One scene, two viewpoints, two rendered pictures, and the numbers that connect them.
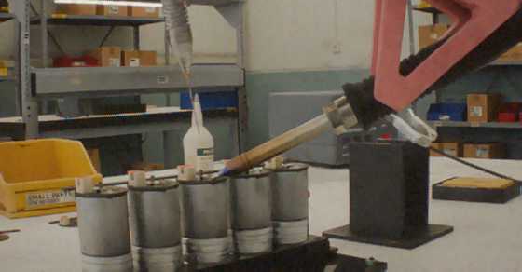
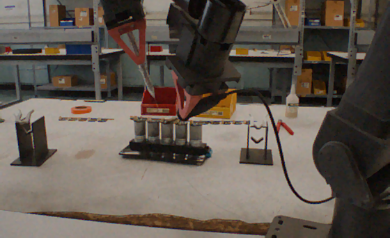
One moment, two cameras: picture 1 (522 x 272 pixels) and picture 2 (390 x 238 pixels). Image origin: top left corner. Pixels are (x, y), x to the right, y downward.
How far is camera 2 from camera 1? 0.53 m
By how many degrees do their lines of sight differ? 55
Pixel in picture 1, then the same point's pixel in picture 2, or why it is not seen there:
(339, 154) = not seen: hidden behind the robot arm
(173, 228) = (152, 132)
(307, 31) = not seen: outside the picture
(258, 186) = (178, 127)
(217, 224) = (165, 134)
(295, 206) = (192, 136)
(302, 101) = not seen: hidden behind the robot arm
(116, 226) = (137, 129)
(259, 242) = (178, 142)
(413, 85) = (183, 113)
